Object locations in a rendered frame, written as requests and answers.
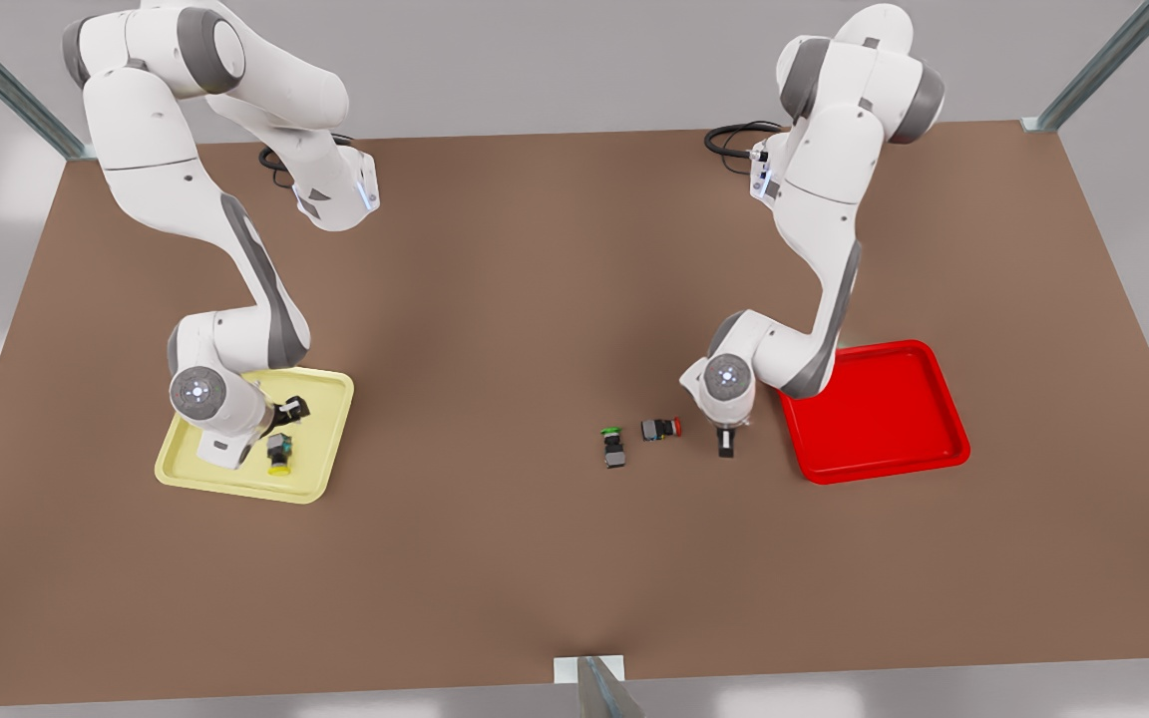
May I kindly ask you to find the pale yellow tray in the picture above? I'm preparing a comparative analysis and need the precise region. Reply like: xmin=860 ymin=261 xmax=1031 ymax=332
xmin=155 ymin=367 xmax=355 ymax=505

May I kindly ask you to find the silver frame post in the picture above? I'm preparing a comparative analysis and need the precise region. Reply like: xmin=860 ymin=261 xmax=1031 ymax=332
xmin=0 ymin=8 xmax=97 ymax=162
xmin=554 ymin=655 xmax=645 ymax=718
xmin=1021 ymin=0 xmax=1149 ymax=135

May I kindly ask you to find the black cable loop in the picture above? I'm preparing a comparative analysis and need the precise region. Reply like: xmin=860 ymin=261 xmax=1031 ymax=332
xmin=258 ymin=133 xmax=356 ymax=190
xmin=704 ymin=122 xmax=791 ymax=177

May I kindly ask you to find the red tray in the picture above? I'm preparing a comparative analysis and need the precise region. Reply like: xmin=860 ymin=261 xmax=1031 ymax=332
xmin=776 ymin=340 xmax=971 ymax=486

